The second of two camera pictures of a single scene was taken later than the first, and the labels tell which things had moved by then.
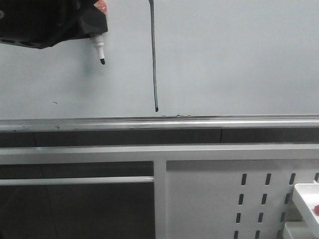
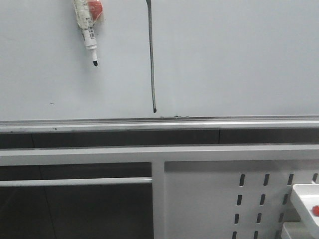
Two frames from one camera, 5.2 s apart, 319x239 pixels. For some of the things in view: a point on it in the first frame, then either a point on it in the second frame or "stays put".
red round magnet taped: (102, 5) to (95, 8)
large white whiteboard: (213, 58) stays put
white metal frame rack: (159, 155) stays put
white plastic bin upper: (306, 197) stays put
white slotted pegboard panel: (234, 198) stays put
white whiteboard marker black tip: (98, 41) to (86, 26)
